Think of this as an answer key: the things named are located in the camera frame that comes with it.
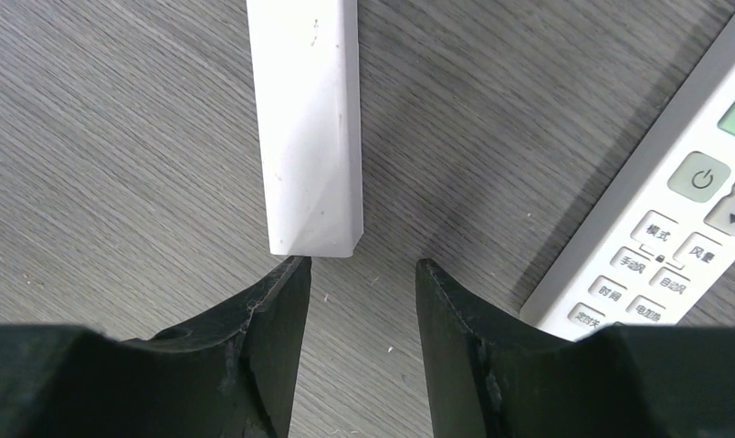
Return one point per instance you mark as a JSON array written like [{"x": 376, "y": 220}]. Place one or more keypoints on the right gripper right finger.
[{"x": 490, "y": 375}]

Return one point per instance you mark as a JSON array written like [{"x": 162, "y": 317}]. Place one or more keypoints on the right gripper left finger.
[{"x": 229, "y": 371}]

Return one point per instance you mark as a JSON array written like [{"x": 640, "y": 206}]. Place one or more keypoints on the white air conditioner remote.
[{"x": 664, "y": 230}]

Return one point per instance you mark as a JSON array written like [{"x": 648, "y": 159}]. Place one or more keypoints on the slim white remote control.
[{"x": 305, "y": 60}]

